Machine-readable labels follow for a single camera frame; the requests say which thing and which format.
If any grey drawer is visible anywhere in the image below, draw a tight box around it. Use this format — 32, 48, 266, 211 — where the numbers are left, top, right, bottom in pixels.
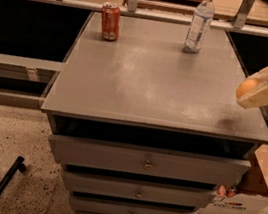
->
69, 195, 195, 214
48, 135, 251, 186
62, 171, 214, 208

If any clear plastic water bottle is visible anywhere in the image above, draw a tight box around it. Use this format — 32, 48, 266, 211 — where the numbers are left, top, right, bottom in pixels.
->
182, 0, 215, 54

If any white cardboard box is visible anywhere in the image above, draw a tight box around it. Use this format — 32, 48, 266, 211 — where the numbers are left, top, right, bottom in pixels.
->
197, 145, 268, 214

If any orange soda can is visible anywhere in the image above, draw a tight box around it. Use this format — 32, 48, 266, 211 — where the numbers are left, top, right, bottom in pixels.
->
101, 2, 120, 42

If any grey drawer cabinet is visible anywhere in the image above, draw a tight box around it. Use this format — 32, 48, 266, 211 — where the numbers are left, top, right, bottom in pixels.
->
42, 15, 268, 214

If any middle grey drawer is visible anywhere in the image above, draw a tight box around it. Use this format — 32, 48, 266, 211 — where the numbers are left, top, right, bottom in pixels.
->
62, 171, 214, 208

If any orange fruit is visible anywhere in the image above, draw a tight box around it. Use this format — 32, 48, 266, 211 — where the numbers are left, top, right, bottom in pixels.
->
235, 78, 259, 98

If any bottom grey drawer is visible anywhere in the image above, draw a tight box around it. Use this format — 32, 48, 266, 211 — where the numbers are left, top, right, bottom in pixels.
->
69, 195, 195, 214

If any top grey drawer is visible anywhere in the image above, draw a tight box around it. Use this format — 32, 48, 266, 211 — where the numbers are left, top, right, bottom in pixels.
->
48, 135, 251, 186

